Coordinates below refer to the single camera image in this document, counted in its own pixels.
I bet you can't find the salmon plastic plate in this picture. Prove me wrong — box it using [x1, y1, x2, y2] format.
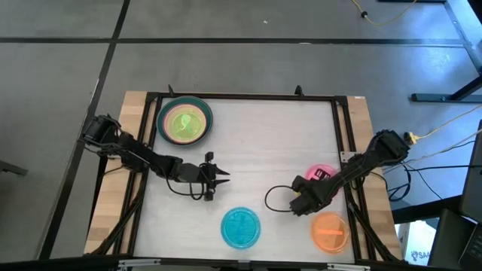
[162, 102, 209, 145]

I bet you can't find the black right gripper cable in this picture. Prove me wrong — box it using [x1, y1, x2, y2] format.
[264, 184, 299, 213]

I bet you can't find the black aluminium table frame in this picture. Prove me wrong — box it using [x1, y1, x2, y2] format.
[84, 84, 404, 269]

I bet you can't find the orange translucent plastic plate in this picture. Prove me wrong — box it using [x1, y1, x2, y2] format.
[309, 211, 352, 255]

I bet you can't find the blue translucent plastic plate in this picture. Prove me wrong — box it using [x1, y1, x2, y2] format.
[220, 206, 262, 251]

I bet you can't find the black computer equipment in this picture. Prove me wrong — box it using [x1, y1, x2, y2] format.
[428, 119, 482, 271]

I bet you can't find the light teal plastic plate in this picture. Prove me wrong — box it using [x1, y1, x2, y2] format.
[157, 98, 212, 145]

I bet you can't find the black desk leg frame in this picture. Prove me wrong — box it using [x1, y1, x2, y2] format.
[378, 0, 482, 103]

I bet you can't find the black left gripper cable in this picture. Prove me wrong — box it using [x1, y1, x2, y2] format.
[164, 175, 207, 201]

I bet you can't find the silver frame corner bracket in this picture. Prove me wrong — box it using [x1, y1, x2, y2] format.
[117, 257, 162, 269]
[326, 263, 371, 271]

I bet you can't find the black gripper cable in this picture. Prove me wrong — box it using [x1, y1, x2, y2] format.
[164, 175, 207, 201]
[264, 184, 299, 213]

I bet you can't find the yellow extension cord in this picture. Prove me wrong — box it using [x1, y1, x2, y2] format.
[350, 0, 418, 28]

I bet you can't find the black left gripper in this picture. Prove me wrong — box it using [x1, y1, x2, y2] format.
[174, 151, 231, 202]

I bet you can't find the pink translucent plastic plate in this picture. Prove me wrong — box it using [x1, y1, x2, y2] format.
[304, 163, 338, 189]

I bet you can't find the black power cables bundle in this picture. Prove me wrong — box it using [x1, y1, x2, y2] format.
[386, 139, 482, 202]

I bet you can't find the yellow power plug with cord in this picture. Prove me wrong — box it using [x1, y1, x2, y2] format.
[403, 104, 482, 146]

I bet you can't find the dark object on floor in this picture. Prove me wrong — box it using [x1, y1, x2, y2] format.
[0, 159, 29, 177]

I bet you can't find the yellow-green translucent plastic plate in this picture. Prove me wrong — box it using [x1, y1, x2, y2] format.
[166, 105, 207, 142]

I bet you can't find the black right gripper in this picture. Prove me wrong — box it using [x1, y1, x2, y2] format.
[288, 175, 333, 218]

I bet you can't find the white printed cardboard box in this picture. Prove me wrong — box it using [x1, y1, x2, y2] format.
[397, 220, 438, 266]

